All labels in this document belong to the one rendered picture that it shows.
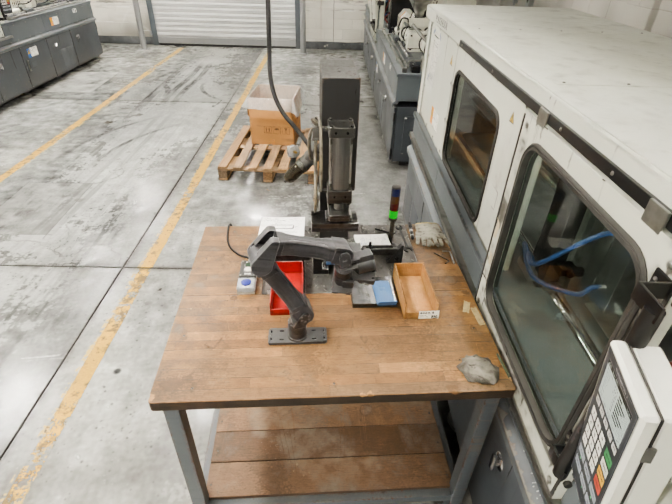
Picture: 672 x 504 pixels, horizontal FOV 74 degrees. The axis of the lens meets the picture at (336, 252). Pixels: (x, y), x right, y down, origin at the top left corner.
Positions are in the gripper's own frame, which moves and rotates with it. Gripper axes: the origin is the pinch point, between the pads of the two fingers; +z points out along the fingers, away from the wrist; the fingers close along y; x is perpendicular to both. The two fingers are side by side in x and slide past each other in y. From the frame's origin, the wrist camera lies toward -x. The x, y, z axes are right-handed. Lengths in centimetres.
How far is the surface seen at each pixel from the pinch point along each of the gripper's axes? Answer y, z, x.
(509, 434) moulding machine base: -44, 9, -59
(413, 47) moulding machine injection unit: 356, 191, -66
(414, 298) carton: 2.8, 12.8, -28.5
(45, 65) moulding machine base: 470, 365, 468
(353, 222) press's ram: 27.3, 0.5, -3.1
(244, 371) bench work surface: -31.9, -4.0, 29.1
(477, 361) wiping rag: -24, -4, -45
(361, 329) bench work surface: -13.0, 5.2, -8.1
